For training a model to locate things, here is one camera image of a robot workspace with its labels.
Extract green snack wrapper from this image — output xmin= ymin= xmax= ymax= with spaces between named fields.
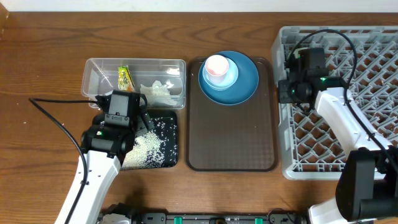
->
xmin=118 ymin=66 xmax=135 ymax=92

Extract white cooked rice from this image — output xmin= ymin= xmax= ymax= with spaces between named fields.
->
xmin=121 ymin=117 xmax=178 ymax=170

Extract white tissue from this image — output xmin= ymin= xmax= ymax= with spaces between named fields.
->
xmin=140 ymin=80 xmax=177 ymax=106

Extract dark blue plate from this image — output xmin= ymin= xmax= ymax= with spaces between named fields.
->
xmin=198 ymin=51 xmax=259 ymax=106

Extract light blue bowl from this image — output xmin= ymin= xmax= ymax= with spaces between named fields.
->
xmin=201 ymin=58 xmax=239 ymax=91

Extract pink cup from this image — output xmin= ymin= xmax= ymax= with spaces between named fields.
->
xmin=205 ymin=55 xmax=229 ymax=84

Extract mint green bowl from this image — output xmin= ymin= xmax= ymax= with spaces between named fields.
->
xmin=293 ymin=47 xmax=307 ymax=58

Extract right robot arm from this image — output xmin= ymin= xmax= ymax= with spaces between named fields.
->
xmin=277 ymin=48 xmax=397 ymax=223

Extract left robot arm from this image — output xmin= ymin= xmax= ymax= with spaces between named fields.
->
xmin=56 ymin=90 xmax=154 ymax=223

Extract clear plastic waste bin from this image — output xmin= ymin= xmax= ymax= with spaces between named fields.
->
xmin=81 ymin=58 xmax=187 ymax=110

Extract grey dishwasher rack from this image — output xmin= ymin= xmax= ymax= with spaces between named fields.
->
xmin=272 ymin=26 xmax=397 ymax=180

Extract black plastic tray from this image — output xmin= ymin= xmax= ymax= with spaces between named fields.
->
xmin=91 ymin=110 xmax=179 ymax=170

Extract brown serving tray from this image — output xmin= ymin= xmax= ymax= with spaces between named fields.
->
xmin=185 ymin=57 xmax=279 ymax=172

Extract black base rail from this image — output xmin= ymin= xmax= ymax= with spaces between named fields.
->
xmin=99 ymin=203 xmax=312 ymax=224

